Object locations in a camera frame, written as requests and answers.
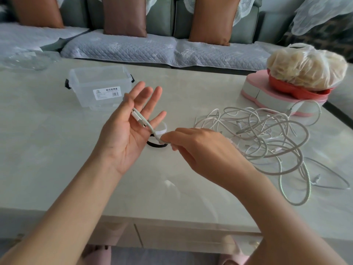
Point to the person's right hand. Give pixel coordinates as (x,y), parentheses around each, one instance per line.
(204,151)

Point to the person's left hand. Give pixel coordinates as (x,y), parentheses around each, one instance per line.
(121,137)

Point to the person's right fingers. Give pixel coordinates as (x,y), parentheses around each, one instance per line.
(179,135)

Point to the person's left little finger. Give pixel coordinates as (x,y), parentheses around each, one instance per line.
(159,119)

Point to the person's left forearm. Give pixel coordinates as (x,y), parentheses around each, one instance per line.
(63,212)

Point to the person's right forearm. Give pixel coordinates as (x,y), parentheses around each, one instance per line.
(281,226)

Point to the quilted grey sofa cover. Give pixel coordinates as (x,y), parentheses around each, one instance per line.
(165,51)
(30,35)

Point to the clear plastic storage box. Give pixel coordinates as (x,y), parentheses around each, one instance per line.
(96,85)

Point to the pink heart-shaped box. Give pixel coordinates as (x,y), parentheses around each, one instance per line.
(264,96)

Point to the grey-green sofa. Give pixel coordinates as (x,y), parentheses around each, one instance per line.
(162,16)

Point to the brown cushion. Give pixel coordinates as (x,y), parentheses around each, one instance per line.
(38,10)
(213,20)
(125,16)

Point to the red heart-shaped tray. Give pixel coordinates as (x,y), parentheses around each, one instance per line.
(292,91)

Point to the white lace sofa cover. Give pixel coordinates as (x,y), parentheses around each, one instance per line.
(248,8)
(322,13)

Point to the plastic bag of beige snacks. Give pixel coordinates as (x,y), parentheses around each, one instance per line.
(306,67)

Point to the dark patterned cushion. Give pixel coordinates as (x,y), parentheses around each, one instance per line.
(331,35)

